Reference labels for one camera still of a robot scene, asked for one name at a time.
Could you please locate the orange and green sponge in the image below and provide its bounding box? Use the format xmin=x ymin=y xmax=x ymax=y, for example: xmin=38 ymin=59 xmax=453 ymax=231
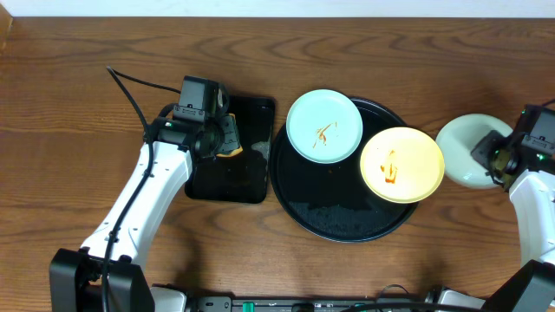
xmin=215 ymin=114 xmax=243 ymax=158

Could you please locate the light blue plate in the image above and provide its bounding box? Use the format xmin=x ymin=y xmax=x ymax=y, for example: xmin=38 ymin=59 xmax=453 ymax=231
xmin=285 ymin=89 xmax=363 ymax=164
xmin=435 ymin=114 xmax=513 ymax=189

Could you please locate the yellow plate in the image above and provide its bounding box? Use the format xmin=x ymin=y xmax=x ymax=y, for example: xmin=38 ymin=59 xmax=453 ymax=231
xmin=360 ymin=127 xmax=445 ymax=204

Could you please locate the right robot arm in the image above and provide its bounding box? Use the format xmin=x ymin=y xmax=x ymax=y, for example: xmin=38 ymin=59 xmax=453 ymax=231
xmin=436 ymin=127 xmax=554 ymax=311

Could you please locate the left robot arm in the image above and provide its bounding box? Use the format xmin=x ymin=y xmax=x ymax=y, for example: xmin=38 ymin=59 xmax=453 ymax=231
xmin=49 ymin=113 xmax=242 ymax=311

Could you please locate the black rectangular tray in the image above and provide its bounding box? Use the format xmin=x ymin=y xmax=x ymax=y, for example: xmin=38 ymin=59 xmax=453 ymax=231
xmin=185 ymin=95 xmax=275 ymax=204

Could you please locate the black round tray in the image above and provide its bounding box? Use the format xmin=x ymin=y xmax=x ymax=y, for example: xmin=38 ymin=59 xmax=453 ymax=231
xmin=268 ymin=95 xmax=420 ymax=244

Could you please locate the soap foam patch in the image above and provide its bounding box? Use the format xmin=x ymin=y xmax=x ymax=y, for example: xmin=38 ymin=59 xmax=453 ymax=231
xmin=251 ymin=140 xmax=271 ymax=163

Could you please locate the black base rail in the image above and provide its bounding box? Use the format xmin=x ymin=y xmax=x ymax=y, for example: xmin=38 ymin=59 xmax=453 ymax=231
xmin=185 ymin=296 xmax=417 ymax=312

